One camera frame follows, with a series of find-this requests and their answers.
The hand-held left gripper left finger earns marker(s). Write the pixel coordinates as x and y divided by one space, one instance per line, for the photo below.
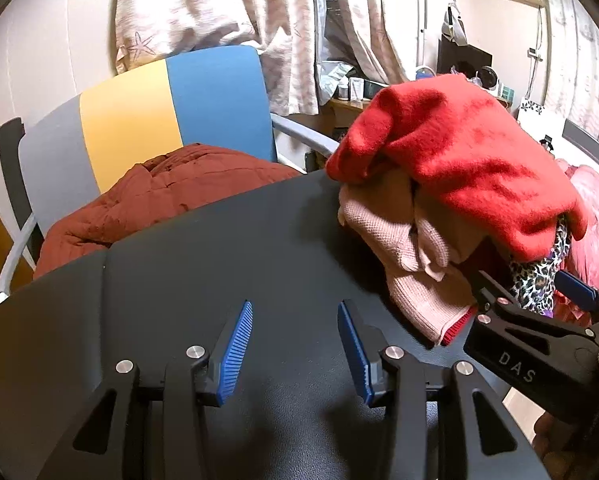
237 350

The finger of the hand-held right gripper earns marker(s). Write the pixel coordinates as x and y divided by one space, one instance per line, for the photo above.
494 292
577 287

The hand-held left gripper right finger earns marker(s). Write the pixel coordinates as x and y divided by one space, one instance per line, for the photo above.
352 350

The red knit sweater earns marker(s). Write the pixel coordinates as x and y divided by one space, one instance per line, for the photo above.
454 160

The leopard print garment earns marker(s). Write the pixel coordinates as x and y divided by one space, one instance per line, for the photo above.
534 280

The pink bedding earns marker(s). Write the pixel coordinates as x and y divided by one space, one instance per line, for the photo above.
592 220

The pink knit sweater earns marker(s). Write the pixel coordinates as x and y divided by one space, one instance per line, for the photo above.
419 285

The grey headboard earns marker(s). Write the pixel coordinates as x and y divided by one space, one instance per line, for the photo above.
587 142

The white patterned bag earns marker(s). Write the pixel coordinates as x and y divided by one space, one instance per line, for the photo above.
539 117

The rust quilted jacket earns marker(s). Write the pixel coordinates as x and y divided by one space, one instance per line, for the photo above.
154 195

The round black mirror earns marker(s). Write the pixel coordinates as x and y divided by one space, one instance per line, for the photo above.
488 77

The wooden shelf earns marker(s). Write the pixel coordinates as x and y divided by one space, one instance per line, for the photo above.
352 107

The black monitor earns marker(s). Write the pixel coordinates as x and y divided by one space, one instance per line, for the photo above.
462 57

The grey yellow blue chair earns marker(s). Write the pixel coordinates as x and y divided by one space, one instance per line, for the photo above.
129 120

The white pole stand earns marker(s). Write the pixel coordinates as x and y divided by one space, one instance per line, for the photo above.
422 20

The starfish print curtain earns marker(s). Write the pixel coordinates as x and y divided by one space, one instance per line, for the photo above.
204 5
379 20

